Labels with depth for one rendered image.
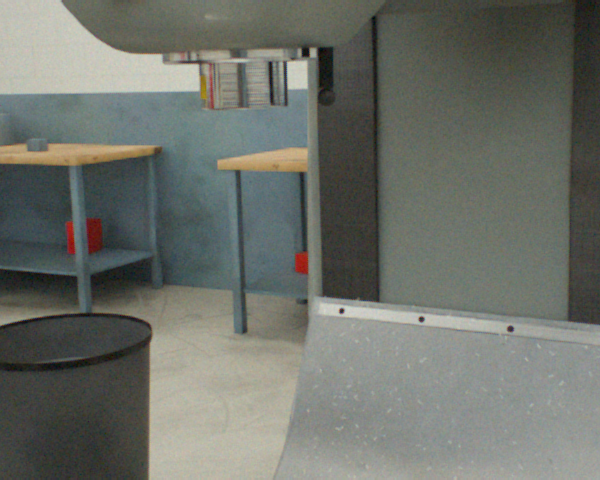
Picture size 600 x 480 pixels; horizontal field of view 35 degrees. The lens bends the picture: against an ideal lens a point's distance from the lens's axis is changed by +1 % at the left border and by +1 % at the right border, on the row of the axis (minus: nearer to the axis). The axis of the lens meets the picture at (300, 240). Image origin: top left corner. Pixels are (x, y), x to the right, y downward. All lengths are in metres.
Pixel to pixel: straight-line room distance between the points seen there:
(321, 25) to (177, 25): 0.07
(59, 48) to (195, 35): 5.89
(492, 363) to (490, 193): 0.15
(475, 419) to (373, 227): 0.20
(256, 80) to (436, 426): 0.46
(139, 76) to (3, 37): 1.13
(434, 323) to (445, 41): 0.26
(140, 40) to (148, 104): 5.41
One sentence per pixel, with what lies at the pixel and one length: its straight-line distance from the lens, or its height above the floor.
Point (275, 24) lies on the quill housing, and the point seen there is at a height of 1.32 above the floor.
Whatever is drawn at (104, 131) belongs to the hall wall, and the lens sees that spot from 6.10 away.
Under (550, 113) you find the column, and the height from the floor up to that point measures 1.26.
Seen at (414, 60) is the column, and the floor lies 1.30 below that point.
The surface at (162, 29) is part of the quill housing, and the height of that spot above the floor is 1.32.
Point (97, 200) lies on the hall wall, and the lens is 6.21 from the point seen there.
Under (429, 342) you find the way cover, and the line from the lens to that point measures 0.88.
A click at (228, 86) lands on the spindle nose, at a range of 0.49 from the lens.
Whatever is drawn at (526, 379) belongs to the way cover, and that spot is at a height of 1.03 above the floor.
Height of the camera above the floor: 1.30
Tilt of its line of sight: 10 degrees down
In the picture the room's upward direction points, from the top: 2 degrees counter-clockwise
